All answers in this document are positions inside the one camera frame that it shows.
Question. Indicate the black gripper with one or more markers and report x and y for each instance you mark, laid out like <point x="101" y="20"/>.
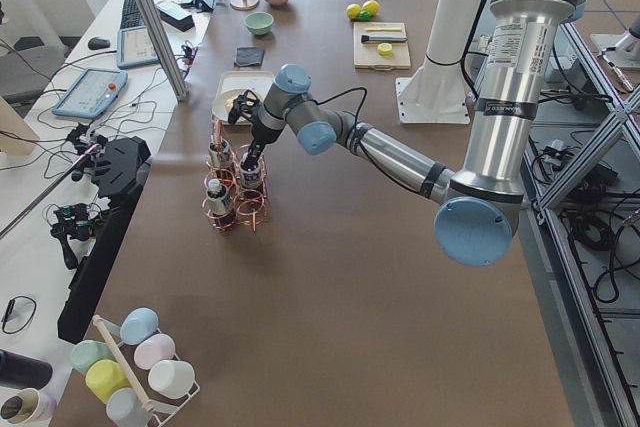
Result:
<point x="260" y="135"/>

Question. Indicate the tea bottle white cap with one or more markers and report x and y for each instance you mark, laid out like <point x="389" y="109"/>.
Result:
<point x="251" y="175"/>

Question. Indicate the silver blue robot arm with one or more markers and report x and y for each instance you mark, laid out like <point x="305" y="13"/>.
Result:
<point x="479" y="204"/>

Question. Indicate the tea bottle middle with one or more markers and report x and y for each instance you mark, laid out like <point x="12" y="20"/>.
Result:
<point x="220" y="155"/>

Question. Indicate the tea bottle far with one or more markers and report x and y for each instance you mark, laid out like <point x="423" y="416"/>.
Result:
<point x="219" y="198"/>

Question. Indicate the cream serving tray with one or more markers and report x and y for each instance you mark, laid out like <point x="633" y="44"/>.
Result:
<point x="257" y="81"/>

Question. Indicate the white round plate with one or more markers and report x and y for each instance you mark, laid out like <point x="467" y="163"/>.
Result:
<point x="219" y="109"/>

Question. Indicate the grey folded cloth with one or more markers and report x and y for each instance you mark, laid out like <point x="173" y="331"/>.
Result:
<point x="249" y="56"/>

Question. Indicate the mint green bowl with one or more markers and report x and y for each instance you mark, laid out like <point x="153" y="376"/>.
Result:
<point x="259" y="23"/>

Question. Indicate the steel muddler with black tip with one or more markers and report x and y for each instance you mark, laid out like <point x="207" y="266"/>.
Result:
<point x="370" y="38"/>

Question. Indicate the blue teach pendant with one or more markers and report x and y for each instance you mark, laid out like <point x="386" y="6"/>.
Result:
<point x="135" y="48"/>
<point x="93" y="92"/>

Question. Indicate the bamboo cutting board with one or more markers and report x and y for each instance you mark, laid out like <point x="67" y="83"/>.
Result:
<point x="365" y="56"/>

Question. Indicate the half lemon slice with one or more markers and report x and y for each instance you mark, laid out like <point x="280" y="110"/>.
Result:
<point x="385" y="49"/>

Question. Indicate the yellow plastic knife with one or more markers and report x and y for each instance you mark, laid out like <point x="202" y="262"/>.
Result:
<point x="383" y="28"/>

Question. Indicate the yellow lemon far one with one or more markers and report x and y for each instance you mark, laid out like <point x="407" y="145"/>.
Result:
<point x="353" y="10"/>

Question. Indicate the green lime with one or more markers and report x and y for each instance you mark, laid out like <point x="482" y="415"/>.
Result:
<point x="364" y="16"/>

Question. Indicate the yellow lemon near board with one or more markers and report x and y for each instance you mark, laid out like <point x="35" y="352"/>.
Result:
<point x="371" y="6"/>

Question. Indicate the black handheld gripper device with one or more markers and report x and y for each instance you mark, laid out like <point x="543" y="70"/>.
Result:
<point x="74" y="222"/>

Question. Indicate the light blue cup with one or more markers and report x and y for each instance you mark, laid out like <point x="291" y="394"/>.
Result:
<point x="140" y="324"/>

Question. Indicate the pink cup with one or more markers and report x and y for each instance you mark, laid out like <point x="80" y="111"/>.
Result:
<point x="154" y="349"/>

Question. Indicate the white cup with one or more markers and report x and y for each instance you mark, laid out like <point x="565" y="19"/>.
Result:
<point x="172" y="378"/>

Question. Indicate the green cup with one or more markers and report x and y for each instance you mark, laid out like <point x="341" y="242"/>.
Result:
<point x="86" y="353"/>

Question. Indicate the yellow cup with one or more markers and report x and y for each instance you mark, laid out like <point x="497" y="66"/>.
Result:
<point x="104" y="378"/>

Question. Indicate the grey cup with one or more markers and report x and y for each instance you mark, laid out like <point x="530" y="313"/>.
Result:
<point x="124" y="409"/>

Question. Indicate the copper wire bottle rack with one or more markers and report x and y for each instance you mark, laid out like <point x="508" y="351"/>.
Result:
<point x="249" y="207"/>

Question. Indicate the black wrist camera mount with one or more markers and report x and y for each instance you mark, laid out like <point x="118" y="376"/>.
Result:
<point x="243" y="107"/>

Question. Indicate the aluminium frame post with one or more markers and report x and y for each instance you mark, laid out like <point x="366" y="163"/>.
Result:
<point x="163" y="48"/>

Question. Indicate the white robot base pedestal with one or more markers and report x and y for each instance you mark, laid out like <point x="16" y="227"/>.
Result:
<point x="436" y="91"/>

